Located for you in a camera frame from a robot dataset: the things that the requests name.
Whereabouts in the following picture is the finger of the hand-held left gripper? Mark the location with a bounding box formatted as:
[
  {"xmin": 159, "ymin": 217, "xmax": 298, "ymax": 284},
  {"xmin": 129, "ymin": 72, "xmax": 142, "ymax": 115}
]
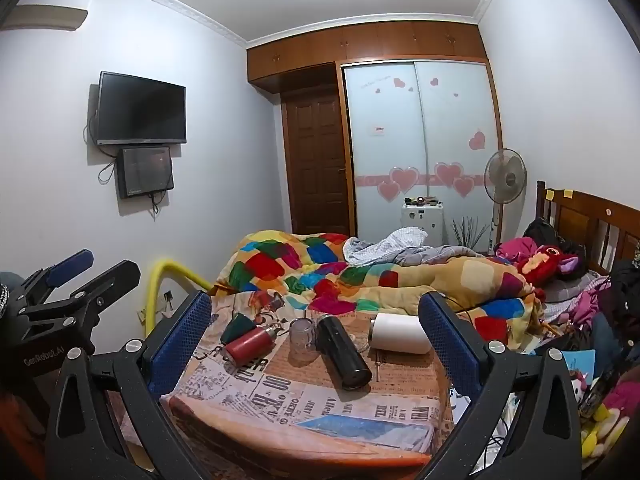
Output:
[
  {"xmin": 66, "ymin": 260, "xmax": 142, "ymax": 320},
  {"xmin": 20, "ymin": 249, "xmax": 96, "ymax": 307}
]

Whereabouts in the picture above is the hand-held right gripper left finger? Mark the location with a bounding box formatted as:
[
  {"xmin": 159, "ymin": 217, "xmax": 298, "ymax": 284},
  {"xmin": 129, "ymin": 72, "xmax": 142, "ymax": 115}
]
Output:
[{"xmin": 45, "ymin": 290, "xmax": 213, "ymax": 480}]

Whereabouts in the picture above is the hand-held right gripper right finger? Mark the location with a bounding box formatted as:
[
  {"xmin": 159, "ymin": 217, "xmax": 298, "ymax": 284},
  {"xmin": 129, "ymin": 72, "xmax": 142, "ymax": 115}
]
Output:
[{"xmin": 417, "ymin": 291, "xmax": 583, "ymax": 480}]

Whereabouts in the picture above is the dark green cup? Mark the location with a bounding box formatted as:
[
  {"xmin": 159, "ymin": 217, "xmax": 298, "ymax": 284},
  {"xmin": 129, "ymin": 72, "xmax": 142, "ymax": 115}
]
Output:
[{"xmin": 220, "ymin": 313, "xmax": 259, "ymax": 344}]

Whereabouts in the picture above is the black thermos cup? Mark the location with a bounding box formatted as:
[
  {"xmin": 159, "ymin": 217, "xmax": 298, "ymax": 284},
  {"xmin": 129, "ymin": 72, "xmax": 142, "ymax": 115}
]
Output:
[{"xmin": 315, "ymin": 314, "xmax": 374, "ymax": 391}]

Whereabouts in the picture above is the clear glass cup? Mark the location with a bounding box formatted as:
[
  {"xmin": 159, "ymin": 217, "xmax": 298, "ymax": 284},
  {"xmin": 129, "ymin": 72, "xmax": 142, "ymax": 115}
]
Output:
[{"xmin": 288, "ymin": 318, "xmax": 321, "ymax": 365}]

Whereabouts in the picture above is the yellow foam tube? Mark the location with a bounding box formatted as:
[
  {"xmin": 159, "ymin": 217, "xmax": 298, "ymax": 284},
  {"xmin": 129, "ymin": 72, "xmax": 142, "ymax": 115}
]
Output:
[{"xmin": 141, "ymin": 258, "xmax": 213, "ymax": 342}]

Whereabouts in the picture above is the white paper roll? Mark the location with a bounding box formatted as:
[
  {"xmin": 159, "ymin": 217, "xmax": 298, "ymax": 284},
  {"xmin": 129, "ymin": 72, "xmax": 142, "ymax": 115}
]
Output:
[{"xmin": 368, "ymin": 312, "xmax": 432, "ymax": 355}]

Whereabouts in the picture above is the red bottle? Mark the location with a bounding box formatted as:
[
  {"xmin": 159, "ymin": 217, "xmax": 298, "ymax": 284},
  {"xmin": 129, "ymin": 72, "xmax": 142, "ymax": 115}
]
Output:
[{"xmin": 222, "ymin": 324, "xmax": 282, "ymax": 364}]

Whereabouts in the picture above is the spiky potted plant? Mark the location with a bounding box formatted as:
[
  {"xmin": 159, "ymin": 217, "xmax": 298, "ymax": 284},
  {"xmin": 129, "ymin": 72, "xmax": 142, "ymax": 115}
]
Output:
[{"xmin": 452, "ymin": 217, "xmax": 491, "ymax": 252}]

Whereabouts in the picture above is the checked white cloth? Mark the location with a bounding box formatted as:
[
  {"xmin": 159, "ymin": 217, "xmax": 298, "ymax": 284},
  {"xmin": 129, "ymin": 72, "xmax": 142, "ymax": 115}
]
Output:
[{"xmin": 342, "ymin": 227, "xmax": 432, "ymax": 267}]

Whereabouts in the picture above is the pink clothing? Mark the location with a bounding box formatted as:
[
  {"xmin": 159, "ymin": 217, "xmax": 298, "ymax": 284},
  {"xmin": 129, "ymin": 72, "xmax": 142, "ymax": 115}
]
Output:
[{"xmin": 495, "ymin": 237, "xmax": 539, "ymax": 262}]

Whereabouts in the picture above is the red plush toy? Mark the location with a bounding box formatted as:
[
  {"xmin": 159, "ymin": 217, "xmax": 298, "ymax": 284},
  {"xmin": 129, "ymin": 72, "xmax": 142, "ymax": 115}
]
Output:
[{"xmin": 515, "ymin": 245, "xmax": 586, "ymax": 282}]

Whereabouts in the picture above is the colourful patchwork quilt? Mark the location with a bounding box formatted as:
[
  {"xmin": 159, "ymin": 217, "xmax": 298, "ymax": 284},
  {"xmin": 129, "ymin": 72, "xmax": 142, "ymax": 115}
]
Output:
[{"xmin": 212, "ymin": 230, "xmax": 547, "ymax": 347}]

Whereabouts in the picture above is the newspaper print tablecloth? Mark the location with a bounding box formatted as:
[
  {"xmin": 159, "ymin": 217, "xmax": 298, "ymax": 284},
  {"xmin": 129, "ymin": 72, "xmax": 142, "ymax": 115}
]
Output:
[{"xmin": 160, "ymin": 287, "xmax": 457, "ymax": 462}]

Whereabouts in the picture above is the light blue book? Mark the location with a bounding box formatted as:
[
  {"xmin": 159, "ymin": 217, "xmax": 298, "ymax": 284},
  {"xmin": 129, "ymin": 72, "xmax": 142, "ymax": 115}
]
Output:
[{"xmin": 566, "ymin": 347, "xmax": 599, "ymax": 387}]

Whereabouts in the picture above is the black bag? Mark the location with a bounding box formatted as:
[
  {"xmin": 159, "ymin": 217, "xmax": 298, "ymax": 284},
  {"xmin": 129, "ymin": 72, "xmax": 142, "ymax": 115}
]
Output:
[{"xmin": 522, "ymin": 217, "xmax": 562, "ymax": 249}]

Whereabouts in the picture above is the white standing fan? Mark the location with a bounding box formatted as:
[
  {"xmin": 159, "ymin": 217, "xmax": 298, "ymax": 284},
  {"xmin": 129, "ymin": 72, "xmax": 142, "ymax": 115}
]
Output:
[{"xmin": 483, "ymin": 148, "xmax": 527, "ymax": 257}]

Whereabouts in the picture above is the yellow and white plush toy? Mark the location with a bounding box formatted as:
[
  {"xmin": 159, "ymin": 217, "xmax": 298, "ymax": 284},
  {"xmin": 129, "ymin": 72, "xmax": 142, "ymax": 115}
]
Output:
[{"xmin": 579, "ymin": 375, "xmax": 637, "ymax": 461}]

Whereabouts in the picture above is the wooden bed headboard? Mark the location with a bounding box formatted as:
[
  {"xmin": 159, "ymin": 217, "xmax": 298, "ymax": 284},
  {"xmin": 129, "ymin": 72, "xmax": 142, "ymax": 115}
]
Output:
[{"xmin": 535, "ymin": 181, "xmax": 640, "ymax": 277}]

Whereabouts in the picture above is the black clothing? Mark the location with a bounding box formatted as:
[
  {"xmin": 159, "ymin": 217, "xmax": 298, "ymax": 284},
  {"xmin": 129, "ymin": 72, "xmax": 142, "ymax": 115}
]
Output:
[{"xmin": 609, "ymin": 259, "xmax": 640, "ymax": 332}]

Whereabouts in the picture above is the frosted sliding wardrobe door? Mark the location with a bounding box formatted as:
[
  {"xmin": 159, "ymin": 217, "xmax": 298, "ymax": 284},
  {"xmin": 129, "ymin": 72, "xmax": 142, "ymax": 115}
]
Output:
[
  {"xmin": 415, "ymin": 60, "xmax": 502, "ymax": 250},
  {"xmin": 342, "ymin": 62, "xmax": 424, "ymax": 242}
]

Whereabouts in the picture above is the dark wooden door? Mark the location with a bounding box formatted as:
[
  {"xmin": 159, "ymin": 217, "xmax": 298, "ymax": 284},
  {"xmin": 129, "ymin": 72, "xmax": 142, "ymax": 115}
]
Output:
[{"xmin": 281, "ymin": 91, "xmax": 352, "ymax": 235}]

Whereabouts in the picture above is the wooden overhead cabinet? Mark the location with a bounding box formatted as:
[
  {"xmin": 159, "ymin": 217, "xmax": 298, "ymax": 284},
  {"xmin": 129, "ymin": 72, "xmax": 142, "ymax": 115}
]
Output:
[{"xmin": 246, "ymin": 21, "xmax": 489, "ymax": 95}]

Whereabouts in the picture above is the small black wall monitor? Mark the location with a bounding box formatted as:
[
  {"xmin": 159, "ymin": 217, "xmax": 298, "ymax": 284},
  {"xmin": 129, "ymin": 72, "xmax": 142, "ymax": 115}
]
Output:
[{"xmin": 117, "ymin": 145, "xmax": 175, "ymax": 199}]

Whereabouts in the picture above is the wall-mounted black television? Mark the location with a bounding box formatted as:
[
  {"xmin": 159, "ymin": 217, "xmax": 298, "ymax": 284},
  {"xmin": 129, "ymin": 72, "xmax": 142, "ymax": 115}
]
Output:
[{"xmin": 96, "ymin": 71, "xmax": 188, "ymax": 146}]

